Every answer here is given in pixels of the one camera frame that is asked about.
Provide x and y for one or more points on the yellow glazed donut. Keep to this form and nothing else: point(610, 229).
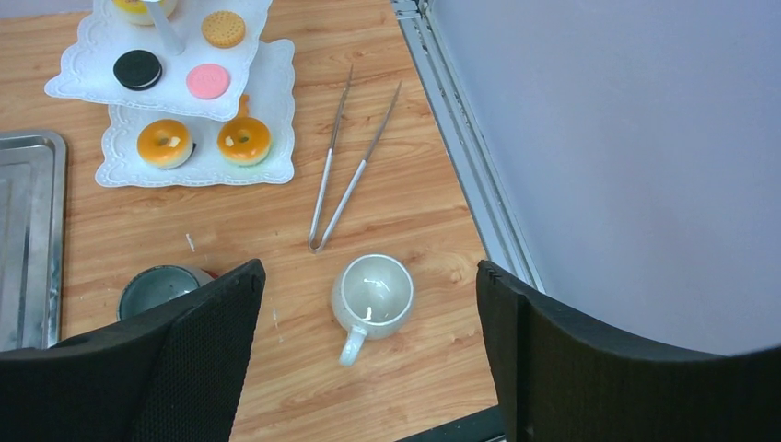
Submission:
point(136, 12)

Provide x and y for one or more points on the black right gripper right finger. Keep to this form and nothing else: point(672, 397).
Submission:
point(562, 375)

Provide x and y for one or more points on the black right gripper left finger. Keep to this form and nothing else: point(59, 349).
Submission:
point(172, 373)

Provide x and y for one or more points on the grey metal cup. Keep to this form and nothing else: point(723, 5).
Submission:
point(158, 285)

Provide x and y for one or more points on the black sandwich cookie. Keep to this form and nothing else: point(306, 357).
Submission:
point(138, 70)

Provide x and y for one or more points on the white three-tier dessert stand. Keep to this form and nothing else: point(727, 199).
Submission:
point(263, 71)

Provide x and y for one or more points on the aluminium frame rail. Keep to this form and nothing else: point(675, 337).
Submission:
point(497, 226)

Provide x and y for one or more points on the stainless steel tray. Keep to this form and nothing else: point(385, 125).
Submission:
point(33, 172)

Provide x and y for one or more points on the orange topped tart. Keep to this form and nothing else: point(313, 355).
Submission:
point(244, 141)
point(165, 144)

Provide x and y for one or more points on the yellow round biscuit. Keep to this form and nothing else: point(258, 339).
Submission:
point(223, 29)

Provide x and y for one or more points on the red apple coaster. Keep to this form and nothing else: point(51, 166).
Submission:
point(212, 275)

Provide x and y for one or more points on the pink sandwich cookie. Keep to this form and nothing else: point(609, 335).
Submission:
point(208, 81)

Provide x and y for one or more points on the white ceramic mug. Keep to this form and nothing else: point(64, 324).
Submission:
point(372, 298)

